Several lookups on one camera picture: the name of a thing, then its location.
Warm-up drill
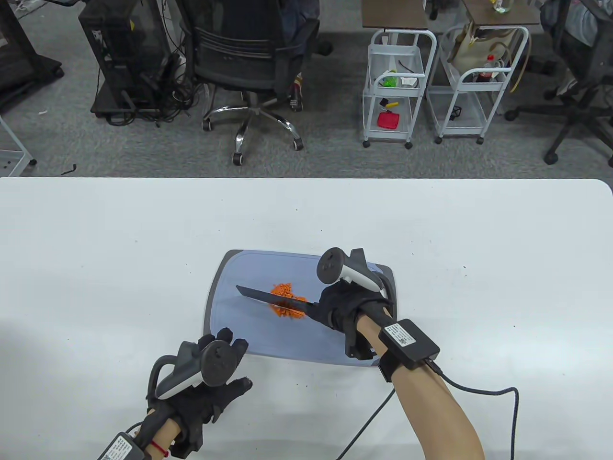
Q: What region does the person's left hand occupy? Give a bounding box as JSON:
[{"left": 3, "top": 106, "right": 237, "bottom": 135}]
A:
[{"left": 145, "top": 328, "right": 253, "bottom": 458}]

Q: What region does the person's right hand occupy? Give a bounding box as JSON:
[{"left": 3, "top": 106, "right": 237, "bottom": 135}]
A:
[{"left": 314, "top": 280, "right": 391, "bottom": 360}]

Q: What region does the heap of chopped orange plasticine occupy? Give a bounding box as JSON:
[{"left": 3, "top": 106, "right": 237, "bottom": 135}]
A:
[{"left": 269, "top": 282, "right": 306, "bottom": 319}]

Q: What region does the black knife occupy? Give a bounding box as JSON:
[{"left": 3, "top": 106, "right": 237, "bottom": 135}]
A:
[{"left": 236, "top": 285, "right": 320, "bottom": 314}]

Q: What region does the blue grey cutting board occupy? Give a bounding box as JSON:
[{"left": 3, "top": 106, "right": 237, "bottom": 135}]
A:
[{"left": 204, "top": 249, "right": 397, "bottom": 367}]

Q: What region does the person's right forearm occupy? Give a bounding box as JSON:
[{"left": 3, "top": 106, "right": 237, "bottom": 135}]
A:
[{"left": 357, "top": 314, "right": 485, "bottom": 460}]

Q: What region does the person's left forearm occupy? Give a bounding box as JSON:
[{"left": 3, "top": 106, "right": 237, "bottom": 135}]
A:
[{"left": 144, "top": 417, "right": 185, "bottom": 460}]

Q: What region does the grey handheld controller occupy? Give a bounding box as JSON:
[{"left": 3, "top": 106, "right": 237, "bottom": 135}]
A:
[
  {"left": 146, "top": 340, "right": 238, "bottom": 401},
  {"left": 317, "top": 248, "right": 389, "bottom": 300}
]

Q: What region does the black mesh office chair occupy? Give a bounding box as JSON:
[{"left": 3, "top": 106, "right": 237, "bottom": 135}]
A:
[{"left": 178, "top": 0, "right": 320, "bottom": 167}]

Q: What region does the red capped soda bottle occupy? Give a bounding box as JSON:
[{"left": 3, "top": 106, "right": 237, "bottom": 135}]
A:
[{"left": 473, "top": 55, "right": 499, "bottom": 83}]

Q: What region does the beige bag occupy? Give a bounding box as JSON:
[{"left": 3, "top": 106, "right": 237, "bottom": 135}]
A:
[{"left": 449, "top": 26, "right": 531, "bottom": 94}]

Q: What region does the brown desk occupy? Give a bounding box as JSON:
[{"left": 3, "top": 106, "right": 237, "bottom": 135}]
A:
[
  {"left": 362, "top": 0, "right": 428, "bottom": 30},
  {"left": 462, "top": 0, "right": 541, "bottom": 25}
]

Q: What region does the black computer tower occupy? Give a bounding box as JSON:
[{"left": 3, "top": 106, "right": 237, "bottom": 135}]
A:
[{"left": 78, "top": 0, "right": 174, "bottom": 119}]

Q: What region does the black stand base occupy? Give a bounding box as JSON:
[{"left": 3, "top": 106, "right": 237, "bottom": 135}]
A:
[{"left": 0, "top": 0, "right": 64, "bottom": 99}]

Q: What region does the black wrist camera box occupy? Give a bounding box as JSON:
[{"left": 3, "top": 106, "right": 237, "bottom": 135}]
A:
[
  {"left": 98, "top": 433, "right": 149, "bottom": 460},
  {"left": 378, "top": 319, "right": 440, "bottom": 369}
]

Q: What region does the black wrist strap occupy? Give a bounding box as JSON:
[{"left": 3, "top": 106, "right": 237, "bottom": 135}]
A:
[{"left": 378, "top": 357, "right": 408, "bottom": 382}]

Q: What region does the white wire trolley cart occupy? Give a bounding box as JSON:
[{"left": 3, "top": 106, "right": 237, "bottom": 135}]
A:
[
  {"left": 363, "top": 30, "right": 437, "bottom": 150},
  {"left": 426, "top": 26, "right": 530, "bottom": 145}
]

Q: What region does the bundle of black cables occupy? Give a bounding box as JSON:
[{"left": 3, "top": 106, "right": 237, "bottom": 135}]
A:
[{"left": 105, "top": 48, "right": 211, "bottom": 127}]

